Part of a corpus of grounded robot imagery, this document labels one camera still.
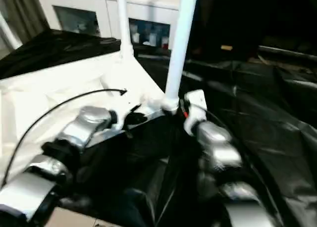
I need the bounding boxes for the white plastic table leg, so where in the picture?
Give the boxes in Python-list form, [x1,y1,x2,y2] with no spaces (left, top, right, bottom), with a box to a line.
[160,0,200,111]
[116,0,136,61]

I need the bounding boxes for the white plastic table top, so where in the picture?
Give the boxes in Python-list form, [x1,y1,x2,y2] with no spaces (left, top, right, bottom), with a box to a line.
[0,53,179,185]

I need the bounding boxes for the black plastic mat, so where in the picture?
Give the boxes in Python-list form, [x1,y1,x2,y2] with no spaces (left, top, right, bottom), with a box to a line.
[0,28,317,227]

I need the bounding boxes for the black speaker box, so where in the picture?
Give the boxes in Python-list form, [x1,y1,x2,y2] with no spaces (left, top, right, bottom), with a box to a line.
[188,0,263,59]

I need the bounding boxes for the black television edge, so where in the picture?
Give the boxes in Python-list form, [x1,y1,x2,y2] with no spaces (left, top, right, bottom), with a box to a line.
[258,45,317,61]

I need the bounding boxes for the white glass-door cabinet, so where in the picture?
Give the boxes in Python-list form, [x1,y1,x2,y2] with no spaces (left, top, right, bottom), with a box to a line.
[37,0,185,49]

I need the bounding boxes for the grey curtain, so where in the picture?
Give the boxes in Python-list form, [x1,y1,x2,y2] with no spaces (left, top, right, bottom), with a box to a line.
[0,0,49,49]

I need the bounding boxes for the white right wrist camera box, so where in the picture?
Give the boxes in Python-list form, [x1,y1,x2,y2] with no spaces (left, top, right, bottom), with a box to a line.
[183,89,208,136]

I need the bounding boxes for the white door frame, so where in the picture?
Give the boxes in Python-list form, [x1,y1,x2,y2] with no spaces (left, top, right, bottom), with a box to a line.
[0,13,16,51]

